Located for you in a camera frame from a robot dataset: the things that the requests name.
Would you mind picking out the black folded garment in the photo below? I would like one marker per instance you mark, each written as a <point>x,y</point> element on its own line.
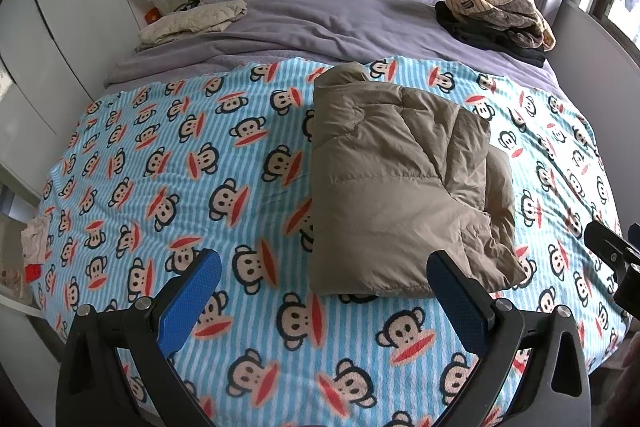
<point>465,32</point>

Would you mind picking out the red small box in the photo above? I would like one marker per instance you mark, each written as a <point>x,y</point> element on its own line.
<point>32,272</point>

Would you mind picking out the white wardrobe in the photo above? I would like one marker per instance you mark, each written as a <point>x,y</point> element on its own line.
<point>75,7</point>

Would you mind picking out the pink crumpled cloth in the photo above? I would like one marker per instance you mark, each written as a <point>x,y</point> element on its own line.
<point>35,237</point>

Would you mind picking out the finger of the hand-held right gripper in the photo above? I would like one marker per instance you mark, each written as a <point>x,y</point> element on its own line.
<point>606,241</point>

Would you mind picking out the small red item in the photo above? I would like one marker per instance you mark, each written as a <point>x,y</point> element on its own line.
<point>152,13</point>

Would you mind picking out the grey brown fuzzy garment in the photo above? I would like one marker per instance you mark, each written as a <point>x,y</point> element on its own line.
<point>520,17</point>

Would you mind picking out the cream quilted cloth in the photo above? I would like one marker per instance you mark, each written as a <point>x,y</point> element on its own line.
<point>195,19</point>

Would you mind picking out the monkey print striped blanket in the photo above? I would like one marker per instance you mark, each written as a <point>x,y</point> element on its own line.
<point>200,157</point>

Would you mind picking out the purple duvet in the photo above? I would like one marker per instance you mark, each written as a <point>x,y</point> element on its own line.
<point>325,27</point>

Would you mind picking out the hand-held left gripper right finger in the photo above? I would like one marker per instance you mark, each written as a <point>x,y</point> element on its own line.
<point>460,302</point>

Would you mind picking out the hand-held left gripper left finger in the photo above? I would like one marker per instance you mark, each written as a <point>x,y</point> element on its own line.
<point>192,302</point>

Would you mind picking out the beige puffer jacket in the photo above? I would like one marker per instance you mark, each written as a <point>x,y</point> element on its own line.
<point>390,187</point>

